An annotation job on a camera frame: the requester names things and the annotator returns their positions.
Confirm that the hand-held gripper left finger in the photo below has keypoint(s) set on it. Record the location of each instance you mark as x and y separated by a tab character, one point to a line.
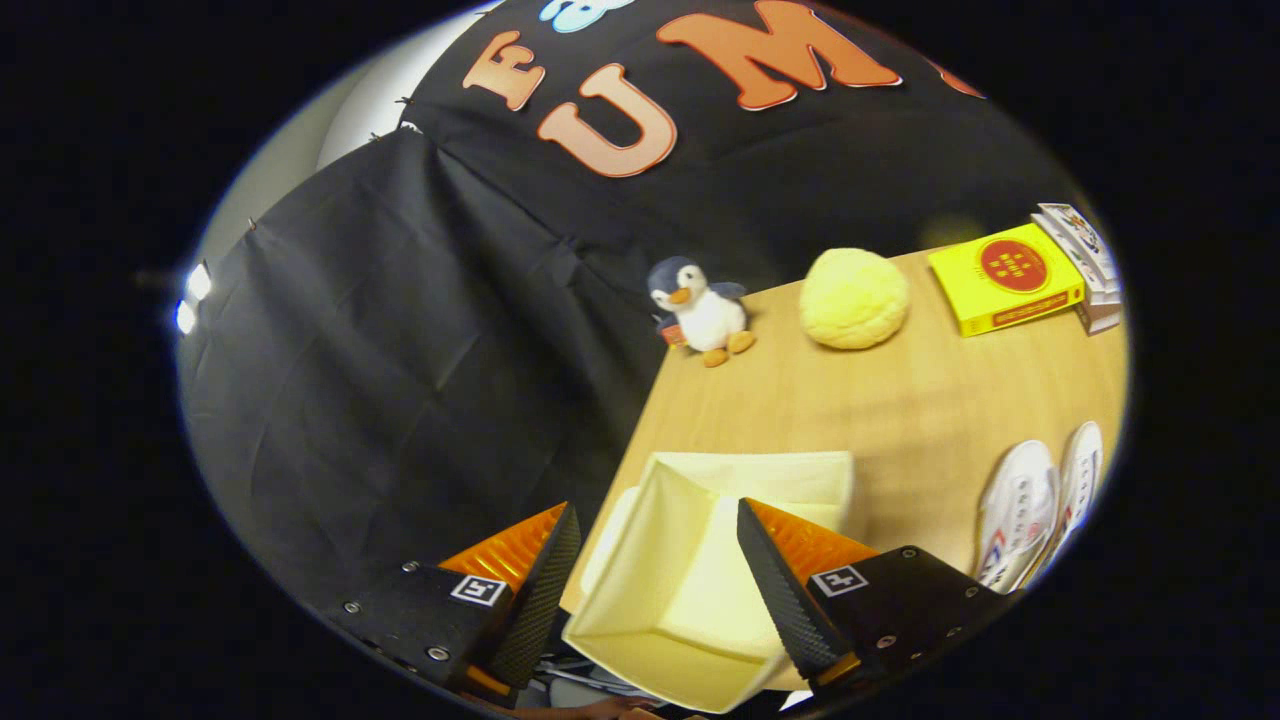
545	590

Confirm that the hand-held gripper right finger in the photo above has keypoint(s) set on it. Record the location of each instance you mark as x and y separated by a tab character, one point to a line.
785	590

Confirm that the cream fabric storage box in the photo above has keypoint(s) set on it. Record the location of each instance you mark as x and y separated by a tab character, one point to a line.
680	590

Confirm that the white canvas shoe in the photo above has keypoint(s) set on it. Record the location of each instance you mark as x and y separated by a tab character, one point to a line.
1080	480
1015	510

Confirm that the black backdrop cloth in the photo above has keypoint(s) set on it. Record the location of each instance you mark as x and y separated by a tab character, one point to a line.
400	350

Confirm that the plush penguin toy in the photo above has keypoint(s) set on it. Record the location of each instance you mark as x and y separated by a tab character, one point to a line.
705	315

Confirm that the round yellow plush cushion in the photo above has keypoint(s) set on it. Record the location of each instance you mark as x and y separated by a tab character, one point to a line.
855	298

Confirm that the yellow book red circle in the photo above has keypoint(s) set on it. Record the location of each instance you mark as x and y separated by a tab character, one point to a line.
1005	275

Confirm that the pale book brown spine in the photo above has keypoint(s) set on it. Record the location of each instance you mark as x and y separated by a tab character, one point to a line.
1100	318

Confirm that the long ceiling strip light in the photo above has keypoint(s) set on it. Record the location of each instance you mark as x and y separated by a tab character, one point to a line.
192	300

